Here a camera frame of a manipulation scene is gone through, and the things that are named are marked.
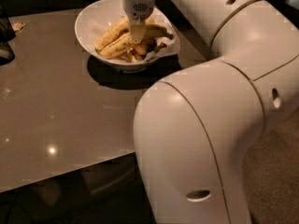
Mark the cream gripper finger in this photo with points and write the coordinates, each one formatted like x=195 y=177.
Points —
x=137 y=32

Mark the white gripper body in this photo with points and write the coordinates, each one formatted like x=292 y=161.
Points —
x=138 y=6

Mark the yellow banana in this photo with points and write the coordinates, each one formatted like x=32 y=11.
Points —
x=115 y=40
x=153 y=32

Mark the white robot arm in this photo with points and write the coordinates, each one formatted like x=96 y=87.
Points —
x=193 y=128

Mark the small banana at bowl bottom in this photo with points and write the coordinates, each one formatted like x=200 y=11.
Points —
x=133 y=56

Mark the white paper bowl liner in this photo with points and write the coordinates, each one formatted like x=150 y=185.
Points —
x=114 y=45

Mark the white ceramic bowl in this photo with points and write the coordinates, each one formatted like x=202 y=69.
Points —
x=96 y=18

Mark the small peel scrap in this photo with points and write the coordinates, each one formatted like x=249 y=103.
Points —
x=17 y=26

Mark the black mesh container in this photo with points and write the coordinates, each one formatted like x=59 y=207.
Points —
x=6 y=34

